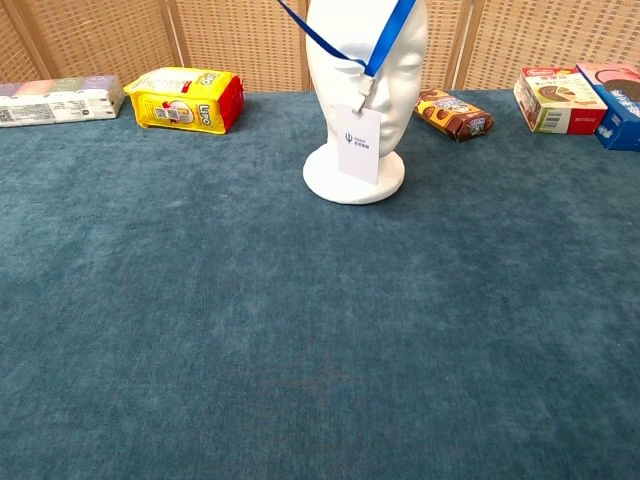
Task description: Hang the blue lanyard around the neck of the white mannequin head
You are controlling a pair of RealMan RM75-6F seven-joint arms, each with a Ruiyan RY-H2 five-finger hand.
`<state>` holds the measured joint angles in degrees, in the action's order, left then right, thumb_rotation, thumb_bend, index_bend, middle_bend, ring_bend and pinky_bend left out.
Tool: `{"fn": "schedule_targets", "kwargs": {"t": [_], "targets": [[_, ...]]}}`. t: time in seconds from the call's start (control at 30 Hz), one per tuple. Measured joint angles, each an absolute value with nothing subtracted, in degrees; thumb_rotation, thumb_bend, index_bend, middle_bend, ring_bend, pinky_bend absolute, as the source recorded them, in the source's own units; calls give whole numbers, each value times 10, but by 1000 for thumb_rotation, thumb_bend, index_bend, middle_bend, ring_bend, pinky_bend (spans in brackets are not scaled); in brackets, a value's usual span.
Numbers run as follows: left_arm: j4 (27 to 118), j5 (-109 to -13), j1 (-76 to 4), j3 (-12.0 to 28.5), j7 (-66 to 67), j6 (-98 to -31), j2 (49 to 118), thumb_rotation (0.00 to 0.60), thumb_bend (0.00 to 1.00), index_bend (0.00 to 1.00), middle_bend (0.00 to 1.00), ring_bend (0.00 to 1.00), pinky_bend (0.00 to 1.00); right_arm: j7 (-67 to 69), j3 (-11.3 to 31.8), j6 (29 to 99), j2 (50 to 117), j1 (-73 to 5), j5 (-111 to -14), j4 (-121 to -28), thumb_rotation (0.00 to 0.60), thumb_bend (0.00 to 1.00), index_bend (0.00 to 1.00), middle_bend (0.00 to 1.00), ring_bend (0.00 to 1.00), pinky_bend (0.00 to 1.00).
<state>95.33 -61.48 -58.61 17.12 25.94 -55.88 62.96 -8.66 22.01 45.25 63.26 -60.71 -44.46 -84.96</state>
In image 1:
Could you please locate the blue lanyard with white badge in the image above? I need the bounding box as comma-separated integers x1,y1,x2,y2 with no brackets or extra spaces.
277,0,419,186

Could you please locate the white foam mannequin head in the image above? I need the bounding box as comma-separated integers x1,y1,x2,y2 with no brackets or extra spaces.
302,0,430,205

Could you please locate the blue table carpet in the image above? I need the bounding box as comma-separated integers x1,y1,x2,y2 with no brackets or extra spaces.
0,89,640,480

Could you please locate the brown chocolate cookie pack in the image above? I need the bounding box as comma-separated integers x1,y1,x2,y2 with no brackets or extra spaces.
413,88,495,143

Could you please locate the yellow Lipo biscuit bag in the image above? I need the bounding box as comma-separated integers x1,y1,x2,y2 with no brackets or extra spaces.
123,66,246,136

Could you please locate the woven bamboo folding screen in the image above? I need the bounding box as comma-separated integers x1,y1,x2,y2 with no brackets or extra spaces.
0,0,640,94

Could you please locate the red white cake box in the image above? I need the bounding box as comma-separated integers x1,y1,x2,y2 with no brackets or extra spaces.
513,66,609,135

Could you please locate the pastel tissue multipack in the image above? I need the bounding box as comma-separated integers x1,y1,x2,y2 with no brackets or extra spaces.
0,74,125,129

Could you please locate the pink blue Oreo box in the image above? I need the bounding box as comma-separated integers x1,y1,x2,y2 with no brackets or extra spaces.
574,61,640,152

